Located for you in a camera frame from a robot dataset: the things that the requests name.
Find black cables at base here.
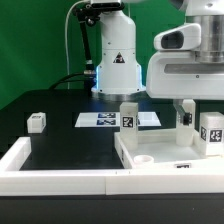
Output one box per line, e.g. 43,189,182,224
49,72,96,90

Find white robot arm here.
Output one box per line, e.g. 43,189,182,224
98,0,224,125

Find white U-shaped obstacle fence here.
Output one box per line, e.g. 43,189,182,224
0,137,224,196

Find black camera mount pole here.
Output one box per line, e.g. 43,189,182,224
72,1,126,78

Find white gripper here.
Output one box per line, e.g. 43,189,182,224
146,51,224,126

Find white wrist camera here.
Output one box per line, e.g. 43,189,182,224
154,23,202,51

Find white sheet with markers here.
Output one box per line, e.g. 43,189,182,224
75,112,161,128

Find white square table top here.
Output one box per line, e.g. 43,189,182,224
114,129,224,169

